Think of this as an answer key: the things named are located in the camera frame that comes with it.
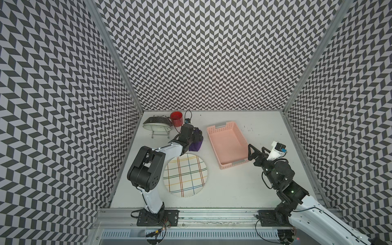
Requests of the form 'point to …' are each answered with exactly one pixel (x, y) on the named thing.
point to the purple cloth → (195, 146)
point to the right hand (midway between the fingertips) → (254, 148)
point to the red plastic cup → (177, 118)
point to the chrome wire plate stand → (162, 132)
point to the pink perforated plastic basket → (228, 144)
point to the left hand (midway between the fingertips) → (195, 133)
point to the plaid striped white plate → (185, 175)
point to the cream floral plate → (154, 126)
